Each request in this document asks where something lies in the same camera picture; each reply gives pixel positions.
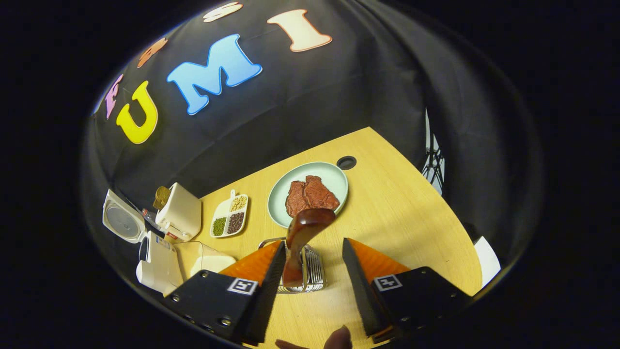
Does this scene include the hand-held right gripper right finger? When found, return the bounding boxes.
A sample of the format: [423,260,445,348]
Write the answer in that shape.
[341,238,473,344]

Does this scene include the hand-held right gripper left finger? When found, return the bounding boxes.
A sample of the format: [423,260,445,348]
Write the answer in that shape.
[162,240,287,346]

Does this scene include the metal wire chopstick holder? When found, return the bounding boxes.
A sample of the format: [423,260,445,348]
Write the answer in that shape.
[258,237,327,294]

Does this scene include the brown wooden spoon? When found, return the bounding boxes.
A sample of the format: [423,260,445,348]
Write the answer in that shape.
[282,208,336,287]

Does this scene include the white rice cooker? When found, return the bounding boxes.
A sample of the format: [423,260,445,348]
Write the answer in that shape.
[102,189,185,296]

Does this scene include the white divided grain dish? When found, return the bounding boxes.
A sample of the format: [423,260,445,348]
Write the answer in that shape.
[210,189,249,238]

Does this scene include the white toaster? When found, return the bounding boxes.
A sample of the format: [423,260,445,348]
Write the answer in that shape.
[154,182,202,243]

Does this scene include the pale green plate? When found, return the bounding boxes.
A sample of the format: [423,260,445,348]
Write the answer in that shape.
[267,161,349,228]

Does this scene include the white sheet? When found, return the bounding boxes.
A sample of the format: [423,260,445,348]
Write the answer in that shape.
[474,236,502,287]

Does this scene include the clear water bottle red label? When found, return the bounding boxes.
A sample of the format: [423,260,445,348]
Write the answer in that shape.
[140,207,163,231]

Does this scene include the black tripod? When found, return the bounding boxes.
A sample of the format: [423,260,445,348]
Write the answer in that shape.
[422,109,445,195]

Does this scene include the black backdrop cloth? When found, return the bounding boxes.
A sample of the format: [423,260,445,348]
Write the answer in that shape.
[80,0,545,291]

